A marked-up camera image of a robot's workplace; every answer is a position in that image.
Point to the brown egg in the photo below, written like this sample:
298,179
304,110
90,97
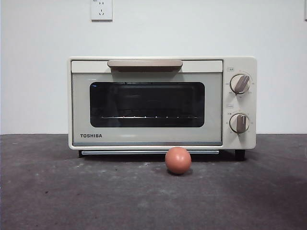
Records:
178,160

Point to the silver crumb tray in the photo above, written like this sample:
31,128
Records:
120,152

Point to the cream timer knob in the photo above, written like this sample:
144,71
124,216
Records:
235,123

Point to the black oven foot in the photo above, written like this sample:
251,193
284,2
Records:
239,155
80,154

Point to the cream temperature knob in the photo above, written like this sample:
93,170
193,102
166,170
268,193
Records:
236,82

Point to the cream Toshiba toaster oven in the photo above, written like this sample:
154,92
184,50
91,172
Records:
249,141

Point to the white wall socket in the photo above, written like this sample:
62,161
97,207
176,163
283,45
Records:
102,16

